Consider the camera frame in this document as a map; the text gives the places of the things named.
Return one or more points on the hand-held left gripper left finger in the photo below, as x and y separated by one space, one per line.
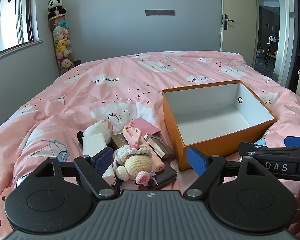
103 161

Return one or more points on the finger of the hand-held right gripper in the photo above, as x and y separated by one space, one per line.
265 151
297 142

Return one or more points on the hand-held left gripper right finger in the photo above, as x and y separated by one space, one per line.
197 161

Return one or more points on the white rectangular box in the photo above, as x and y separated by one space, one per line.
93 143

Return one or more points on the gold square box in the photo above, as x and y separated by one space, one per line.
120 141

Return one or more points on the dark grey box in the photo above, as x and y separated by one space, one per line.
167 173

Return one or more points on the white plush toy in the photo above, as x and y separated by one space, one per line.
97 128

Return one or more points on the crochet doll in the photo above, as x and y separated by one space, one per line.
137 165

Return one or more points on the pink selfie stick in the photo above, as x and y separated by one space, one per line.
132 136

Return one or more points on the orange cardboard box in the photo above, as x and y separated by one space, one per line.
215 120

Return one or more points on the brown flat box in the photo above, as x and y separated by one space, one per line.
160 146

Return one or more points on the pink wallet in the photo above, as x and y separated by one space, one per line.
146 126

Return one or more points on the pink printed blanket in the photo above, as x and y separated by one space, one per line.
102 97

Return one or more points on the hallway chair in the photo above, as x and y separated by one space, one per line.
271 52

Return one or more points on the clear tube of plush toys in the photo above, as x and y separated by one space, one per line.
61 45

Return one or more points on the cream door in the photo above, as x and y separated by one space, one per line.
237 30

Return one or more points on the panda plush toy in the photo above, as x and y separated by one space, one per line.
55 5

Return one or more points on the window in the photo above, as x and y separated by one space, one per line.
5 17

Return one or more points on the grey wall socket strip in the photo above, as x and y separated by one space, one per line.
160 12

